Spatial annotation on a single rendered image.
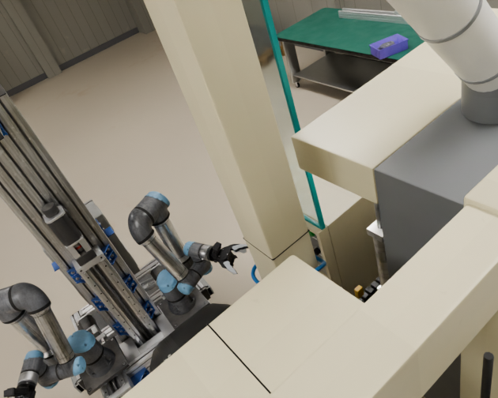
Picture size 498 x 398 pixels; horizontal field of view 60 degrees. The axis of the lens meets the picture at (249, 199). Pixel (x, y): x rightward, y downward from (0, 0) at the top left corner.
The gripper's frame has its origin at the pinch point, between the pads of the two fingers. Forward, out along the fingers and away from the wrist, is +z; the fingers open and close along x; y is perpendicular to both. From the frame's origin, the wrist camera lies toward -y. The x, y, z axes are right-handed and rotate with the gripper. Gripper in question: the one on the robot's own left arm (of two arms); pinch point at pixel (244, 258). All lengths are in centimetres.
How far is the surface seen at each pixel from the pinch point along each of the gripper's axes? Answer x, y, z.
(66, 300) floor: 23, 104, -215
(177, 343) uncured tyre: 55, -49, 27
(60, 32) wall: -466, 104, -743
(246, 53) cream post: 15, -113, 56
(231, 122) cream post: 24, -103, 53
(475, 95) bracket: -14, -80, 91
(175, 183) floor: -133, 126, -210
